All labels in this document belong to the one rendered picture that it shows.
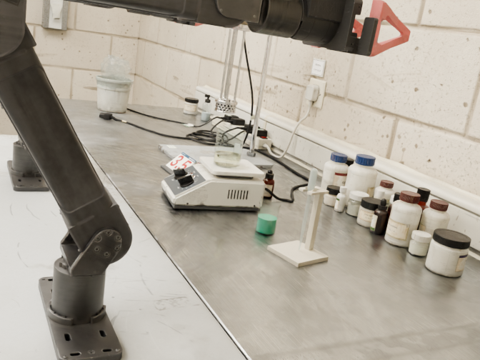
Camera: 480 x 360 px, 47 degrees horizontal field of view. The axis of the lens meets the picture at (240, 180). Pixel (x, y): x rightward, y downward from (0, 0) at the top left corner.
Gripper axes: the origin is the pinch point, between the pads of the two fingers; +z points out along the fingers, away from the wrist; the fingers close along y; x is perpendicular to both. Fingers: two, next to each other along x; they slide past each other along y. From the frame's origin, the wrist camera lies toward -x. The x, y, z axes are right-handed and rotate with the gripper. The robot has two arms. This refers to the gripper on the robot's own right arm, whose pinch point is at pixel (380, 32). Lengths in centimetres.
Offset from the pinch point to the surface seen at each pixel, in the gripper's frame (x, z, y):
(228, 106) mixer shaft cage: 24, 18, 80
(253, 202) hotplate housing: 38, 6, 36
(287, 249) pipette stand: 39.4, 2.3, 15.1
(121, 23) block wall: 9, 36, 285
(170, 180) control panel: 37, -9, 48
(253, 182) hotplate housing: 33.4, 5.4, 36.7
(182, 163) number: 38, 0, 66
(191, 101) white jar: 34, 36, 154
